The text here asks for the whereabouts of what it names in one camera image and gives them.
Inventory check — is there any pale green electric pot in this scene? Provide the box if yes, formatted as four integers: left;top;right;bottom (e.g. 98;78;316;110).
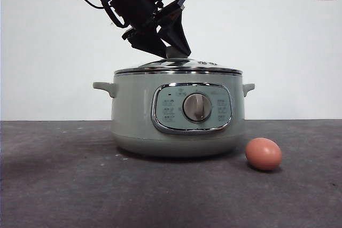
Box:
92;73;255;159

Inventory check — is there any brown egg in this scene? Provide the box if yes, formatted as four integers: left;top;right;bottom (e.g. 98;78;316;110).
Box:
245;137;283;171

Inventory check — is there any glass lid with green knob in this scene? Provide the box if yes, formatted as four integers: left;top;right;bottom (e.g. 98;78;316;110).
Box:
114;47;243;75

